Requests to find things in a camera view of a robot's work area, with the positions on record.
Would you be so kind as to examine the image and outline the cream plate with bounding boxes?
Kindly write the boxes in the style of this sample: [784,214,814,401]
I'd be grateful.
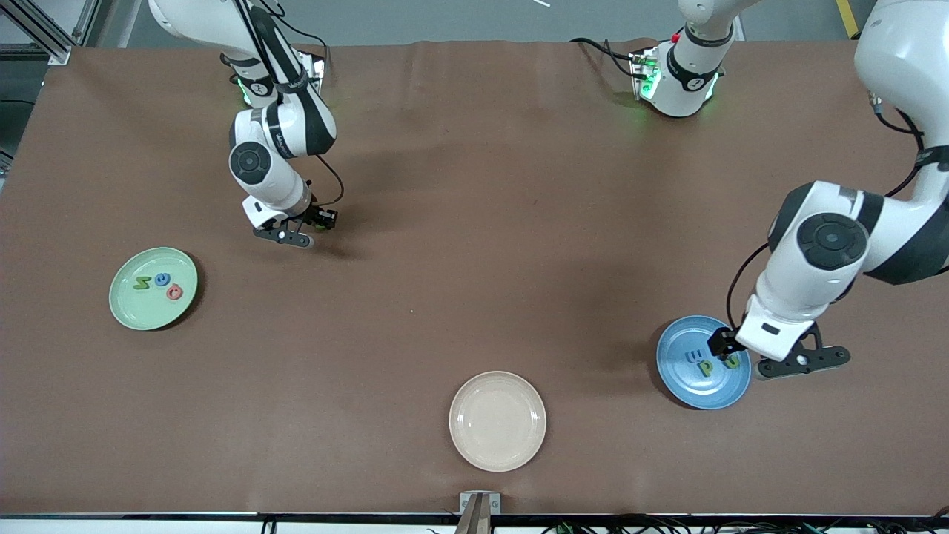
[448,370,548,473]

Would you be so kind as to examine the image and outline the light green plate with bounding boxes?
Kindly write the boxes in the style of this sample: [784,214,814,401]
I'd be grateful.
[108,246,199,332]

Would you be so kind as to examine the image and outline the brown table cover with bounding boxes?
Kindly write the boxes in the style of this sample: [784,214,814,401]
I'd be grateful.
[0,39,949,516]

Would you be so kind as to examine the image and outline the aluminium frame profile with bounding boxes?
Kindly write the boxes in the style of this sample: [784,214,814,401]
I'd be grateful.
[0,0,99,66]

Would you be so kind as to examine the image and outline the metal base box green light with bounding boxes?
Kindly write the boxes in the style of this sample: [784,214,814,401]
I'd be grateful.
[297,50,327,97]
[629,46,662,102]

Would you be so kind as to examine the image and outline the blue plate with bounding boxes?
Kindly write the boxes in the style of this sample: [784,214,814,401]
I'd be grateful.
[655,315,753,410]

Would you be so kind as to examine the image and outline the black base cable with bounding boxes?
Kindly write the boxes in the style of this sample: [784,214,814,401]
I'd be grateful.
[569,36,640,76]
[274,0,331,75]

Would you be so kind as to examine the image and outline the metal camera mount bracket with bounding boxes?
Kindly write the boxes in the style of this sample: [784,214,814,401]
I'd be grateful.
[459,491,502,534]

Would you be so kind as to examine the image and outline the tangled black cables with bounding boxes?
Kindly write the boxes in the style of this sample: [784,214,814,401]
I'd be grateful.
[541,515,949,534]

